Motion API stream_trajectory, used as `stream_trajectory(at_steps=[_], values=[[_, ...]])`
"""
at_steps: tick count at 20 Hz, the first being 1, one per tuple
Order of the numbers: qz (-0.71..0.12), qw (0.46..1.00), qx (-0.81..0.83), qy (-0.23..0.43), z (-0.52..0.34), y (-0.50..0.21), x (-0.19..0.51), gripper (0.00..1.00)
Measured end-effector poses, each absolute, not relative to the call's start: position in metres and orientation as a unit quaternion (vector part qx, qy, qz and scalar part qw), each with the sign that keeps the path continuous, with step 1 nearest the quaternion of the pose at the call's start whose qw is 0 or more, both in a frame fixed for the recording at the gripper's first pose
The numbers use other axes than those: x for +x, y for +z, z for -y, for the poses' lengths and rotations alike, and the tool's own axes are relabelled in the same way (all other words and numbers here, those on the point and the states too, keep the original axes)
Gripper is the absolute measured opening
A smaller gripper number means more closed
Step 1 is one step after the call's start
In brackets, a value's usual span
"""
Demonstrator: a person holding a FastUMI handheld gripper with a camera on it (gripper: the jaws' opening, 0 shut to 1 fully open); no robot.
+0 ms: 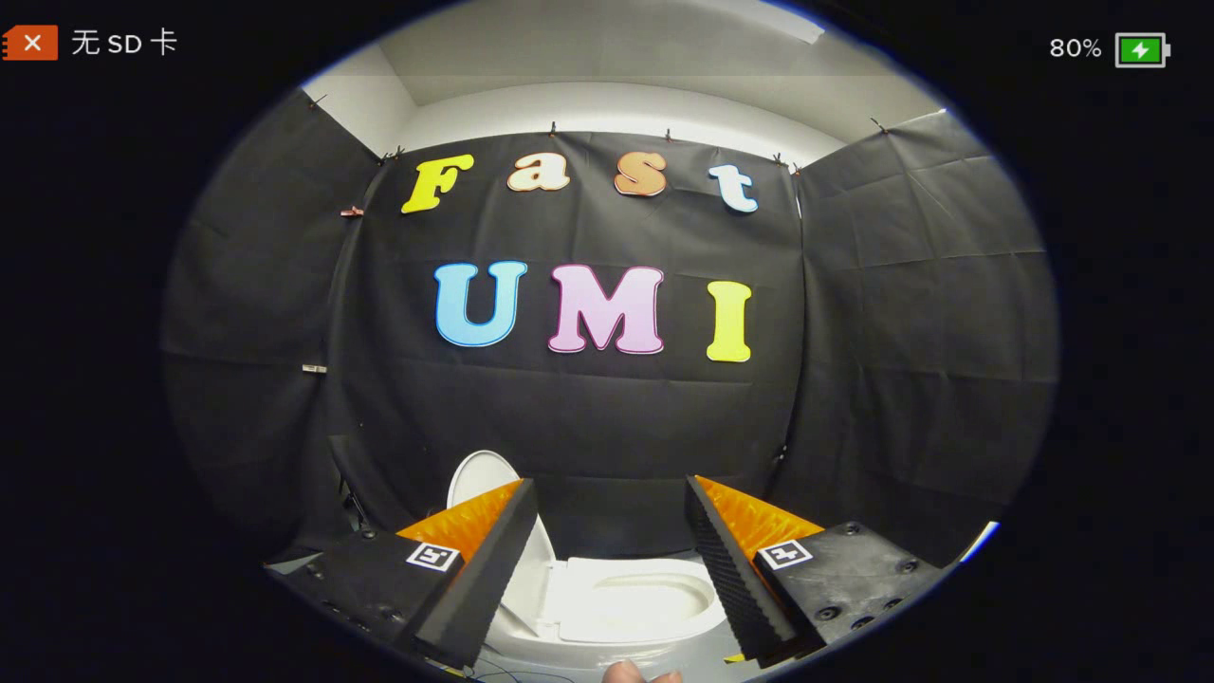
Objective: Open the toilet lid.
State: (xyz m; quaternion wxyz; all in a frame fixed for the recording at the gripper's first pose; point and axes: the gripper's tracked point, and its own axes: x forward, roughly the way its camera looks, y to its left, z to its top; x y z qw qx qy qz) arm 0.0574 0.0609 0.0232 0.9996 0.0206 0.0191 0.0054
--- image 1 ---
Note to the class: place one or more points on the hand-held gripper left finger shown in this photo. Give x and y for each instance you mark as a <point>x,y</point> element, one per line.
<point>493,569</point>

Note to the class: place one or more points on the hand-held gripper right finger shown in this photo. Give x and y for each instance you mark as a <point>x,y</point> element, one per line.
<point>730,579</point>

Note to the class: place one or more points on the white toilet lid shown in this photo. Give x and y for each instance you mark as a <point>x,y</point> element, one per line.
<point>479,474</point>

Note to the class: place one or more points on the white toilet seat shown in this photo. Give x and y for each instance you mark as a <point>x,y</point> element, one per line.
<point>588,617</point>

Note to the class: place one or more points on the white toilet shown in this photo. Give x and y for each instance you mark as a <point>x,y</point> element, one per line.
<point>579,661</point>

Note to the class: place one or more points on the black backdrop cloth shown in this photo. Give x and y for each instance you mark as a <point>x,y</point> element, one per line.
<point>588,417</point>

